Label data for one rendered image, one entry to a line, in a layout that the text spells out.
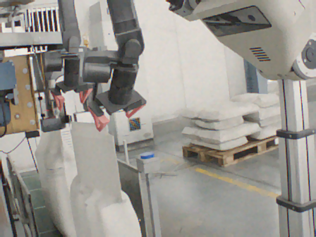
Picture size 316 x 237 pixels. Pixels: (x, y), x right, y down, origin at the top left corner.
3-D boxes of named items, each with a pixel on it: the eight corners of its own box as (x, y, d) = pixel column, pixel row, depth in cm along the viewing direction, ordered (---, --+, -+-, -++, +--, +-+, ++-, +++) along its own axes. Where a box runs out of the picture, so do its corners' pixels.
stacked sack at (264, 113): (296, 112, 434) (295, 101, 433) (257, 123, 409) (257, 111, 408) (271, 111, 475) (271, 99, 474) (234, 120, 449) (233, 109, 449)
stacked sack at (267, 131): (298, 131, 435) (297, 119, 434) (260, 144, 410) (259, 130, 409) (274, 128, 475) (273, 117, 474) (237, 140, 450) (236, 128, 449)
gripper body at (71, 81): (54, 87, 134) (54, 68, 131) (77, 80, 140) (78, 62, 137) (64, 95, 130) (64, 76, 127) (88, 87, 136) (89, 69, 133)
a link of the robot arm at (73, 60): (82, 56, 127) (79, 49, 132) (61, 57, 125) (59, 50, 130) (81, 75, 131) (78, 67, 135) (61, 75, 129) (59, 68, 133)
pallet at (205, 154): (295, 142, 437) (295, 130, 436) (222, 167, 388) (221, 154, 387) (249, 135, 512) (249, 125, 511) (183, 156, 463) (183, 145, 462)
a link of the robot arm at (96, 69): (142, 41, 82) (135, 30, 90) (89, 37, 80) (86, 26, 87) (134, 92, 87) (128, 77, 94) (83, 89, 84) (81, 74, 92)
